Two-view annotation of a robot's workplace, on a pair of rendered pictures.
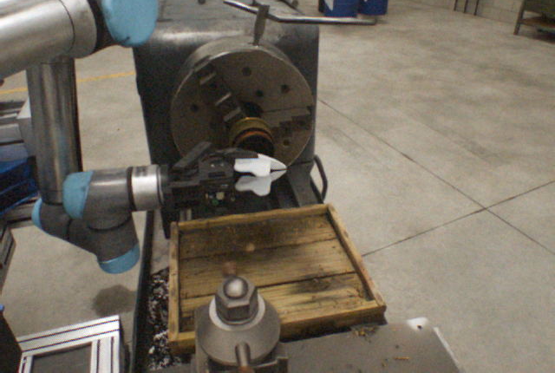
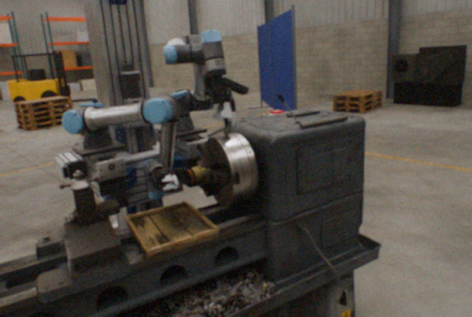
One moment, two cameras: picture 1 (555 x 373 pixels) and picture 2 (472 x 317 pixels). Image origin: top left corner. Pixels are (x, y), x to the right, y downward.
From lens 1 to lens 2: 1.50 m
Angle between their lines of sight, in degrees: 68
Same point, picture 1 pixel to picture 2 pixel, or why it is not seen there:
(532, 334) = not seen: outside the picture
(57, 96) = (162, 135)
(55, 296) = not seen: hidden behind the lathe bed
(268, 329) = (74, 184)
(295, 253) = (180, 230)
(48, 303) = not seen: hidden behind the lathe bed
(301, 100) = (228, 169)
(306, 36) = (266, 143)
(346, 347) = (108, 231)
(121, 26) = (146, 116)
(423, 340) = (109, 244)
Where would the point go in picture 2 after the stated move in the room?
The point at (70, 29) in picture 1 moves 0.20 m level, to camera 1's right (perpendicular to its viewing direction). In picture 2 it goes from (137, 115) to (139, 122)
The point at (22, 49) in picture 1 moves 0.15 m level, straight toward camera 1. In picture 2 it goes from (123, 117) to (93, 123)
